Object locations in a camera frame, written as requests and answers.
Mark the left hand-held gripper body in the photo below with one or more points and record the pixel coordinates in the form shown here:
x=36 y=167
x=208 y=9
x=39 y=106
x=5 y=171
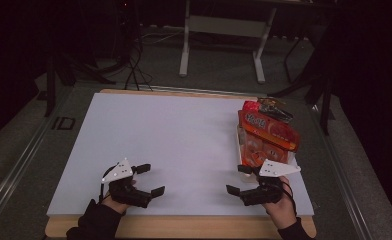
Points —
x=117 y=172

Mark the person's right hand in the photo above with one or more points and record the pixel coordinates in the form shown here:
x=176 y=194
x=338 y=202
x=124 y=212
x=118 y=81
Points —
x=282 y=211

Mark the black metal stand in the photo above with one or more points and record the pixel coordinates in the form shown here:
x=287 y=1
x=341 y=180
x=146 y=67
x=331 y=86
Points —
x=50 y=83

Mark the black stand legs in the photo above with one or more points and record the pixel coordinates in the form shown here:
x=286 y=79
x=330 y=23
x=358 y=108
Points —
x=324 y=100

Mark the orange clear snack packet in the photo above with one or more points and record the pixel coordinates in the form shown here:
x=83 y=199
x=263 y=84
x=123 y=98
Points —
x=267 y=130

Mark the white metal desk frame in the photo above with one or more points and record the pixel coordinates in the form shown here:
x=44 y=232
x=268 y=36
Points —
x=227 y=26

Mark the white lunch box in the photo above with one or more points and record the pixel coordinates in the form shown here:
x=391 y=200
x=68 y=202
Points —
x=248 y=179

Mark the person's left hand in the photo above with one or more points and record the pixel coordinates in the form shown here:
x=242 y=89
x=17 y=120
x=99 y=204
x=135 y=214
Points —
x=115 y=206

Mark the gold foil packet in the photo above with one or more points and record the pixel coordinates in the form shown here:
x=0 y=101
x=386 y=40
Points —
x=269 y=100

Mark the metal floor rail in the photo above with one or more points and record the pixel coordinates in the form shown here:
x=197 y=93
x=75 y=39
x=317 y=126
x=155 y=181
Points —
x=200 y=90
x=344 y=173
x=20 y=160

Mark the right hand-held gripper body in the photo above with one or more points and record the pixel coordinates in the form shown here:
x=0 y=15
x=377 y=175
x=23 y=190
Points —
x=277 y=169

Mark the red and black packet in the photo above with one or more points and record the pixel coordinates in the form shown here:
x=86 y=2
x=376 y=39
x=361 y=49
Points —
x=275 y=113

